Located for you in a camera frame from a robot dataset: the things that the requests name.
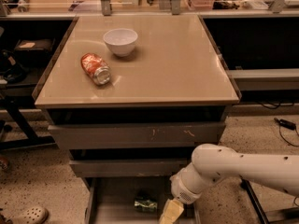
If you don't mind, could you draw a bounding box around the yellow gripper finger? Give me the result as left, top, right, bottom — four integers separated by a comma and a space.
159, 199, 184, 224

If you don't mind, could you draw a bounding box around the grey drawer cabinet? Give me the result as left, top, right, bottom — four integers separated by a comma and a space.
32, 13, 243, 224

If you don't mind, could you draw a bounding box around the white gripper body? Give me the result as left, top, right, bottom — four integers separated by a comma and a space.
170, 168, 201, 204

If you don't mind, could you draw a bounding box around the black table leg frame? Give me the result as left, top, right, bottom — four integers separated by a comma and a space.
0, 93, 55, 150

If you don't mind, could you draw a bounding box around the black metal base bar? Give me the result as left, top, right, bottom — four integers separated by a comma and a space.
241, 179, 299, 224

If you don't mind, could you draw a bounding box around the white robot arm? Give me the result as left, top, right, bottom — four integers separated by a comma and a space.
159, 144, 299, 224

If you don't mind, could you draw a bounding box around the black power adapter with cable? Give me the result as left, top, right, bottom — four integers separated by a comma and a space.
274, 118, 299, 147

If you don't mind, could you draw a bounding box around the white perforated clog shoe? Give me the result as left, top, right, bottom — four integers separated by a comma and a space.
12, 206, 49, 224

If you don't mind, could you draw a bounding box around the white ceramic bowl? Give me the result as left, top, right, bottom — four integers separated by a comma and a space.
103, 28, 138, 57

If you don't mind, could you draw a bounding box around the top grey drawer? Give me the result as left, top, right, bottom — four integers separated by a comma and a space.
49, 121, 226, 149

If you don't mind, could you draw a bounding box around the orange soda can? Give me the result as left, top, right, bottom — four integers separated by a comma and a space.
80, 53, 111, 86

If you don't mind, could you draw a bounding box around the middle grey drawer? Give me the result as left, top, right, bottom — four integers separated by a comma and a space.
69, 159, 189, 177

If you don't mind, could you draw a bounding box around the green crushed soda can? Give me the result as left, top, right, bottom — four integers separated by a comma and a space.
134, 197, 158, 213

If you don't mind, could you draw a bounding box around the black box on shelf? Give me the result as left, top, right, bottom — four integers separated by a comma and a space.
14, 38, 54, 60

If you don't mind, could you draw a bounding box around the bottom open grey drawer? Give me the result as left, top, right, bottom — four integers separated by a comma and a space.
84, 175, 202, 224

